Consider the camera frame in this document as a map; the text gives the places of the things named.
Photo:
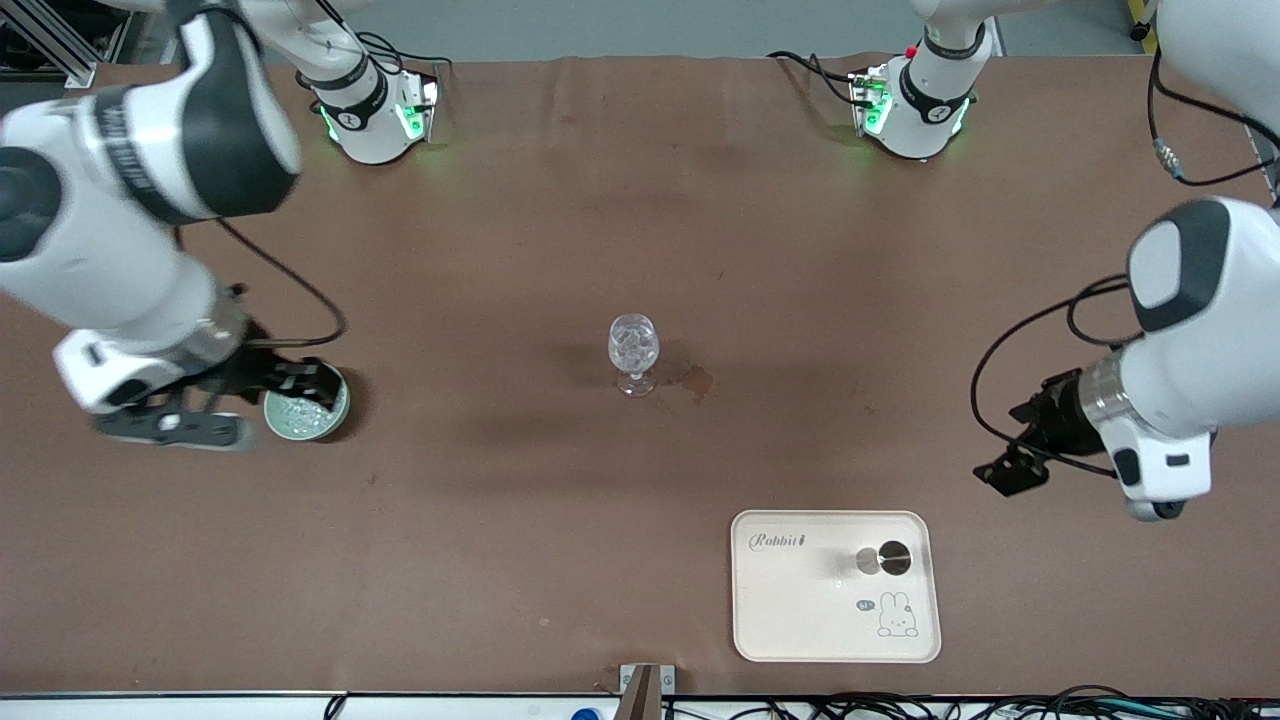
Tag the pale green ceramic bowl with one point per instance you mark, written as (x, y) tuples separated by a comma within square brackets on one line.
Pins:
[(300, 432)]

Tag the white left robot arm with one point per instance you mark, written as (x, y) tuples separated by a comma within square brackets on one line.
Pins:
[(1200, 350)]

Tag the cream rabbit print tray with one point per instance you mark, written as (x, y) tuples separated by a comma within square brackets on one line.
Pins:
[(800, 610)]

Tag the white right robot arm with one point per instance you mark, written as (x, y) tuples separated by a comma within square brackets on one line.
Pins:
[(100, 230)]

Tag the clear stemmed wine glass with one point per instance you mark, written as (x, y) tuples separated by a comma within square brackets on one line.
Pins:
[(633, 340)]

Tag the white table edge rail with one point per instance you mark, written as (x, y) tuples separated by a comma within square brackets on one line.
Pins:
[(150, 708)]

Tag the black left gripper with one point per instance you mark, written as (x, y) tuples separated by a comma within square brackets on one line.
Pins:
[(1062, 419)]

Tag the aluminium frame profile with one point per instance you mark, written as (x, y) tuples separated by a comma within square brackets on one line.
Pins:
[(78, 72)]

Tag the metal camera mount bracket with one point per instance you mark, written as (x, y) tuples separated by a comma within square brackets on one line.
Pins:
[(645, 690)]

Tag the steel double jigger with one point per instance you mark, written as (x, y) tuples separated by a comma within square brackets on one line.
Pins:
[(893, 558)]

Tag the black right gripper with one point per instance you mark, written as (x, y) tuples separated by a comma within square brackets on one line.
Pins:
[(247, 367)]

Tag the brown table cover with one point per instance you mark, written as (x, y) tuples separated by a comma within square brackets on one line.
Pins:
[(600, 200)]

